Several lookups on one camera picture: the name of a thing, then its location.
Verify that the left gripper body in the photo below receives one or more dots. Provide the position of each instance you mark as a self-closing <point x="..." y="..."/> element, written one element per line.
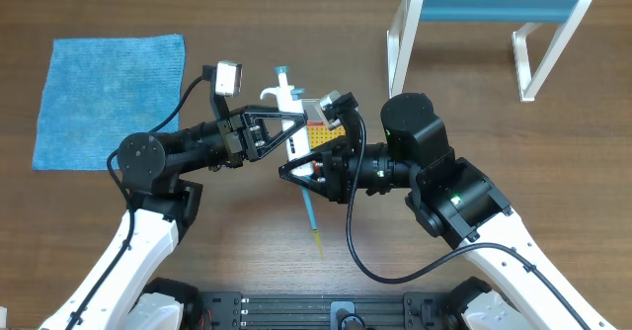
<point x="236" y="140"/>

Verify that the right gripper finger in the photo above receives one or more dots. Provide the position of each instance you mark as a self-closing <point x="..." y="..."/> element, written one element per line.
<point x="301" y="182"/>

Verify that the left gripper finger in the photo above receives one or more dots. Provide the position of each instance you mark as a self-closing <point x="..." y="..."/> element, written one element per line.
<point x="276" y="115"/>

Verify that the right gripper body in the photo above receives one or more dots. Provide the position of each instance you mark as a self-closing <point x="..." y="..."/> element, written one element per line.
<point x="340" y="172"/>

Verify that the white pipette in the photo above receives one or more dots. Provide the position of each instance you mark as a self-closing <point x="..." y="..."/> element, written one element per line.
<point x="291" y="103"/>

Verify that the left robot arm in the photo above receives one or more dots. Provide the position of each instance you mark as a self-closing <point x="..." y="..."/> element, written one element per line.
<point x="143" y="251"/>

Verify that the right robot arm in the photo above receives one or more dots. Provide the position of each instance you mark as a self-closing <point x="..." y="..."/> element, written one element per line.
<point x="503" y="275"/>

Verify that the red and yellow tip box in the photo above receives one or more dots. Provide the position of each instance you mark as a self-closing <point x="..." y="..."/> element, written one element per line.
<point x="321" y="135"/>

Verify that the blue cloth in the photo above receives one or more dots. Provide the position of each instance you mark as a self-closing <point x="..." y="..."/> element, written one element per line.
<point x="99" y="98"/>

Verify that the white and blue stand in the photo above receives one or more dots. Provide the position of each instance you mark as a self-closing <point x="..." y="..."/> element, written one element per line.
<point x="494" y="1"/>

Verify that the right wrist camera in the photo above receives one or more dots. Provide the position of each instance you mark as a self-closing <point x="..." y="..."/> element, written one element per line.
<point x="330" y="107"/>

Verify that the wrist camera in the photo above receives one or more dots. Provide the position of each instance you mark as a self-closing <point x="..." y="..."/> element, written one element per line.
<point x="228" y="79"/>
<point x="330" y="107"/>

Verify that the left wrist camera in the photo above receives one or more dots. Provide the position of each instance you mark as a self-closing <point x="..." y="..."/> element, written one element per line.
<point x="228" y="79"/>

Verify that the mounting rail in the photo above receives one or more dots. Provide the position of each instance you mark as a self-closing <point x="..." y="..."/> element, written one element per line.
<point x="296" y="310"/>

